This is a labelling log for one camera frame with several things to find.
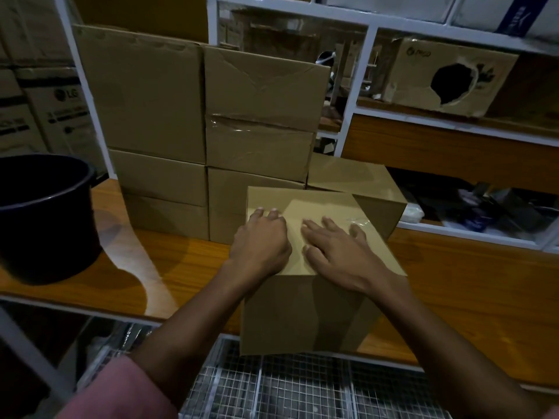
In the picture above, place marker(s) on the person's right hand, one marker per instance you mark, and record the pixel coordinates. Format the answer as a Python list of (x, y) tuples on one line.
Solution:
[(349, 261)]

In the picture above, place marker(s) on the person's left hand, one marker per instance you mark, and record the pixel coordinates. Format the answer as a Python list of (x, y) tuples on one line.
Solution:
[(262, 248)]

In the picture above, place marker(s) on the plain brown cardboard box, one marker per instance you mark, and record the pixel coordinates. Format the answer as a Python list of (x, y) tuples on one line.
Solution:
[(144, 95), (362, 178), (262, 148), (297, 318), (161, 191), (227, 200)]

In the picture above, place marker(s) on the black plastic bucket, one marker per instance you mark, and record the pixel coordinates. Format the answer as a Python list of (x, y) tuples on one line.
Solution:
[(43, 222)]

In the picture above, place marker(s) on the person's left forearm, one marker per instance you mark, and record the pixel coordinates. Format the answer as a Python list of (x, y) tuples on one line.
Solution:
[(192, 331)]

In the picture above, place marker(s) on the person's right forearm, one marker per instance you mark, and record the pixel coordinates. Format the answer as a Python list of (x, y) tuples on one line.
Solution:
[(454, 353)]

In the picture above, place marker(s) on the Pico box with hole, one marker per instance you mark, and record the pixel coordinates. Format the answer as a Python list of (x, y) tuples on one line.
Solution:
[(410, 78)]

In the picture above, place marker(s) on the crumpled brown cardboard box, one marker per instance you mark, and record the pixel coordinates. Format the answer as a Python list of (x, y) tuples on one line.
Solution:
[(284, 43)]

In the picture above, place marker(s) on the dark brown cardboard box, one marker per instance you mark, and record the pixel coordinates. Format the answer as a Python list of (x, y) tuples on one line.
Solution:
[(528, 91)]

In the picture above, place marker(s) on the stack of large appliance cartons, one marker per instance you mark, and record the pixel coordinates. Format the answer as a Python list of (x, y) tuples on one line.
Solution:
[(35, 95)]

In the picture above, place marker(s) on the white plastic pack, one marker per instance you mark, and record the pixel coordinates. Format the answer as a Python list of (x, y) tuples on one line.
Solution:
[(412, 212)]

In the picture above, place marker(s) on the wooden drawer panel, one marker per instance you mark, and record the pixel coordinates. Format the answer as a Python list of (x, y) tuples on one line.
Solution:
[(450, 152)]

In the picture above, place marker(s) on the white metal shelf rack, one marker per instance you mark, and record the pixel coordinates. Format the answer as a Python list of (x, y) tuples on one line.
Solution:
[(367, 61)]

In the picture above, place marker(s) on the pink left shirt sleeve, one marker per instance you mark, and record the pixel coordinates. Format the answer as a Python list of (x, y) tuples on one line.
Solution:
[(118, 392)]

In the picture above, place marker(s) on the plain white carton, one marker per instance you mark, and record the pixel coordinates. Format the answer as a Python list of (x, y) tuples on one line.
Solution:
[(393, 4)]

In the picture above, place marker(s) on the white carton with handwriting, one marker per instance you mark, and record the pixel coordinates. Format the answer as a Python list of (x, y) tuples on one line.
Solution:
[(480, 13)]

